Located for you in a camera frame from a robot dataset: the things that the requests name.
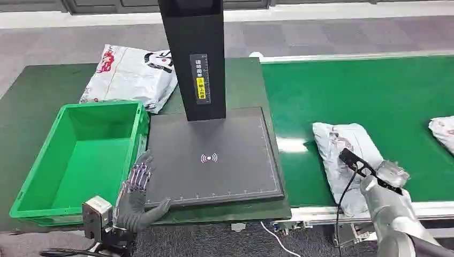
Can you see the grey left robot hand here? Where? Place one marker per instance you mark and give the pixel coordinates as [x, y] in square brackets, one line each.
[133, 209]

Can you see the grey parcel with red print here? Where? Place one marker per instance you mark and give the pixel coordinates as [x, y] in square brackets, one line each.
[337, 142]
[443, 133]

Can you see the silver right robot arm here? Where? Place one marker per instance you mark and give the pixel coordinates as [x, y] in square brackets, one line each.
[393, 212]

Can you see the green plastic crate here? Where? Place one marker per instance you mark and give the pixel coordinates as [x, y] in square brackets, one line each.
[88, 159]

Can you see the white parcel with black print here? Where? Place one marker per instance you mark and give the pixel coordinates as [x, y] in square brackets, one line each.
[131, 78]

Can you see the small green circuit board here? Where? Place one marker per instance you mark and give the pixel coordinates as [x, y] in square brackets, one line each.
[287, 225]

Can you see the black scanner column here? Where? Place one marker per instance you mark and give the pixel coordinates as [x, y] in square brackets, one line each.
[191, 35]

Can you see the green conveyor belt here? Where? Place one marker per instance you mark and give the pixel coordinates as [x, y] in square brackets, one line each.
[354, 88]

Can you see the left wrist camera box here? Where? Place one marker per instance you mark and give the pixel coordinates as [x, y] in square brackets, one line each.
[96, 216]

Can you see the black scanner base plate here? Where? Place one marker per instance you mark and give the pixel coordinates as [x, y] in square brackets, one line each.
[212, 177]

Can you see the small grey table bracket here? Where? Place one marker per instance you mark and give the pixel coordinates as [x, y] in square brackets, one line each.
[238, 227]

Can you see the silver conveyor frame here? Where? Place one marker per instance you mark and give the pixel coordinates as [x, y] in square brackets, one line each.
[312, 214]

